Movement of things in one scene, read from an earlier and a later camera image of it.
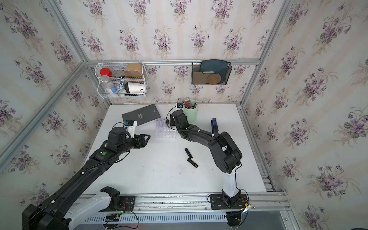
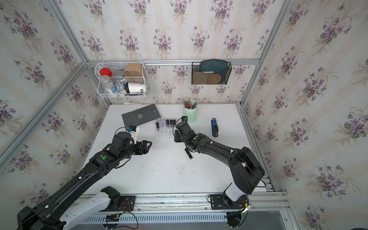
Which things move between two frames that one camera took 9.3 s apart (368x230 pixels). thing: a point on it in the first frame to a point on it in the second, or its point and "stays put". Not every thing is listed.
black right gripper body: (172, 121) to (177, 138)
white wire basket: (122, 80) stays put
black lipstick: (188, 153) stays put
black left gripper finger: (146, 141) to (147, 149)
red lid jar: (106, 71) stays put
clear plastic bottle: (107, 84) stays put
